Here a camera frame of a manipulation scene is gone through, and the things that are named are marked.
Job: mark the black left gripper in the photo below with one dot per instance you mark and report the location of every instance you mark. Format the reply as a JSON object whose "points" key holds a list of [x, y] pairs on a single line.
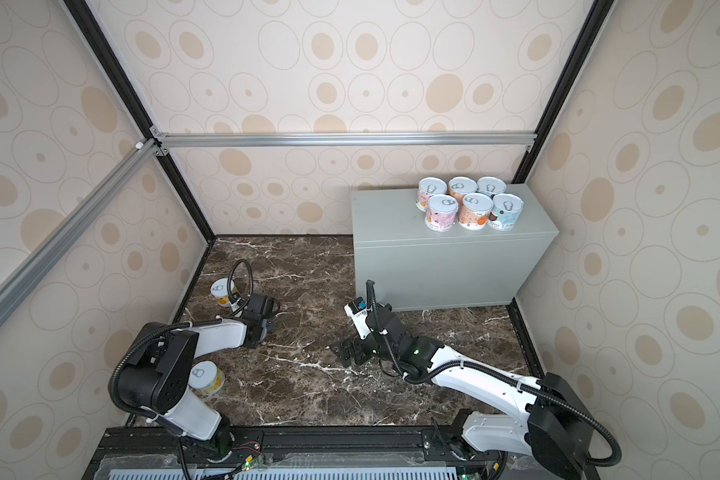
{"points": [[266, 326]]}

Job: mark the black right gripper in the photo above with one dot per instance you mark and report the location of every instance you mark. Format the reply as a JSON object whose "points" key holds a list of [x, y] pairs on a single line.
{"points": [[353, 344]]}

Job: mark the yellow green label can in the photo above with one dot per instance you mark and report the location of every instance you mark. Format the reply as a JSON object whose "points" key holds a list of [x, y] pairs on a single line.
{"points": [[206, 378]]}

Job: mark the red label can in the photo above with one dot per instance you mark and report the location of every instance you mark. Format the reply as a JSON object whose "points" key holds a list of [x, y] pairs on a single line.
{"points": [[428, 187]]}

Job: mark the white pink label can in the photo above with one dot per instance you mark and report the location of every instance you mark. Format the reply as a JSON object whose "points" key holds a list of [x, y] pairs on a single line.
{"points": [[474, 210]]}

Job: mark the orange label can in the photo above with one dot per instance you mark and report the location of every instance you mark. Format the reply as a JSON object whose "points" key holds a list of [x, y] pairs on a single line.
{"points": [[460, 186]]}

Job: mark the blue label can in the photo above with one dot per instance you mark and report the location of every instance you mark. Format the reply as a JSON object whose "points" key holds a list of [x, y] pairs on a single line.
{"points": [[505, 211]]}

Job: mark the teal label can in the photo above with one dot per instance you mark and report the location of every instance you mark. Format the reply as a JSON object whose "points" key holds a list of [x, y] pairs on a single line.
{"points": [[491, 186]]}

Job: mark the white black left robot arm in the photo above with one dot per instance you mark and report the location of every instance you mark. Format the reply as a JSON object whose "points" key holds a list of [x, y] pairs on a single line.
{"points": [[152, 378]]}

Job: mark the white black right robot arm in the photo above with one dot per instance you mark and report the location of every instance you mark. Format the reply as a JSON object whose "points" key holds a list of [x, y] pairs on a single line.
{"points": [[537, 417]]}

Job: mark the grey metal cabinet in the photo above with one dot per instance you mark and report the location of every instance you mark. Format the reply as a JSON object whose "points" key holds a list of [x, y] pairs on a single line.
{"points": [[415, 268]]}

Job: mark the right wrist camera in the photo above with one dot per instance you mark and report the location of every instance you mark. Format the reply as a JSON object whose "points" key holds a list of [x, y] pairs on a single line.
{"points": [[357, 311]]}

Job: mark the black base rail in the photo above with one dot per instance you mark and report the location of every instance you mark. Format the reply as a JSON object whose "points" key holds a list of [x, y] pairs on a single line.
{"points": [[271, 452]]}

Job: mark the horizontal aluminium rail back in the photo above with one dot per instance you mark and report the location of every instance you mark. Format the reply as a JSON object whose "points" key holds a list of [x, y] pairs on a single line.
{"points": [[351, 139]]}

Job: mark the diagonal aluminium rail left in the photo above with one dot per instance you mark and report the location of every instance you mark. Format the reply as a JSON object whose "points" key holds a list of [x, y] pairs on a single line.
{"points": [[29, 274]]}

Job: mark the black frame post left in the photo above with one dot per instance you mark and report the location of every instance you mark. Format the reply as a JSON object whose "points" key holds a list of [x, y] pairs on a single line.
{"points": [[83, 17]]}

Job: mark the black frame post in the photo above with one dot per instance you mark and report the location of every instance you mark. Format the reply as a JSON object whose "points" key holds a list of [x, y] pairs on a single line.
{"points": [[581, 49], [83, 17]]}

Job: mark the black frame post right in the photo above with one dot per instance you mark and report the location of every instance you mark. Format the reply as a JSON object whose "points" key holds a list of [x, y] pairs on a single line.
{"points": [[581, 49]]}

